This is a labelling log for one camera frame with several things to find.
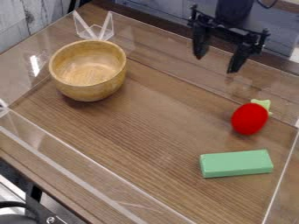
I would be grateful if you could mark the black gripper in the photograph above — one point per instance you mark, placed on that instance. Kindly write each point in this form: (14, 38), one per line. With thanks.
(227, 21)

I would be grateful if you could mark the red plush strawberry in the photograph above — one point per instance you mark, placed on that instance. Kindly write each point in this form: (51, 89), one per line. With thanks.
(250, 117)

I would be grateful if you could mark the wooden bowl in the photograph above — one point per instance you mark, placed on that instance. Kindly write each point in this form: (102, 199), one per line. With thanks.
(88, 69)

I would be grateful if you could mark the green rectangular block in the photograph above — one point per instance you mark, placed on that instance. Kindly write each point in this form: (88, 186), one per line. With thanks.
(236, 163)

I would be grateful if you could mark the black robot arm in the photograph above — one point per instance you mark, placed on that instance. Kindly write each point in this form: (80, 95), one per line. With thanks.
(230, 23)

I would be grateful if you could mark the clear acrylic corner bracket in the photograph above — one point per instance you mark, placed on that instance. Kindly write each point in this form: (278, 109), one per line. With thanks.
(95, 32)

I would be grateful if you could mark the clear acrylic tray wall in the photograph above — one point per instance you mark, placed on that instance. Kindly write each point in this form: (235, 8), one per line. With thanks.
(83, 185)

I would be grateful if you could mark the black table leg bracket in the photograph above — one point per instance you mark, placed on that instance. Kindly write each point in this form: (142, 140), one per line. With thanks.
(52, 211)

